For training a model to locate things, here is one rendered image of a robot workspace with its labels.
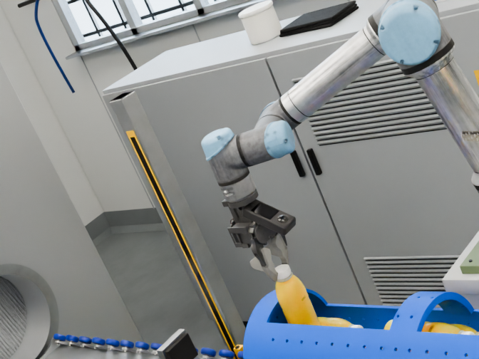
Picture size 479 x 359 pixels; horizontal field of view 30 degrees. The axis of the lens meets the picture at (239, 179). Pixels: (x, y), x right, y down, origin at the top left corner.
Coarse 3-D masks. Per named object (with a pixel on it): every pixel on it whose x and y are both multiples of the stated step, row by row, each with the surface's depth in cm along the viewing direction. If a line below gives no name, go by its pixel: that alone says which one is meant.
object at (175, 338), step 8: (176, 336) 248; (184, 336) 248; (168, 344) 246; (176, 344) 245; (184, 344) 247; (192, 344) 250; (160, 352) 244; (168, 352) 243; (176, 352) 245; (184, 352) 247; (192, 352) 250
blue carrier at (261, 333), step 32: (256, 320) 208; (352, 320) 218; (384, 320) 212; (416, 320) 179; (448, 320) 199; (256, 352) 205; (288, 352) 198; (320, 352) 192; (352, 352) 186; (384, 352) 180; (416, 352) 175; (448, 352) 170
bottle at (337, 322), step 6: (318, 318) 214; (324, 318) 213; (330, 318) 211; (336, 318) 211; (342, 318) 211; (324, 324) 210; (330, 324) 209; (336, 324) 209; (342, 324) 208; (348, 324) 209
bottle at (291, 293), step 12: (288, 276) 203; (276, 288) 204; (288, 288) 202; (300, 288) 203; (288, 300) 202; (300, 300) 203; (288, 312) 204; (300, 312) 203; (312, 312) 205; (300, 324) 204; (312, 324) 205
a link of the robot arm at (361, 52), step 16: (368, 32) 189; (352, 48) 191; (368, 48) 189; (320, 64) 196; (336, 64) 193; (352, 64) 191; (368, 64) 192; (304, 80) 197; (320, 80) 195; (336, 80) 194; (352, 80) 195; (288, 96) 199; (304, 96) 196; (320, 96) 196; (272, 112) 200; (288, 112) 199; (304, 112) 198
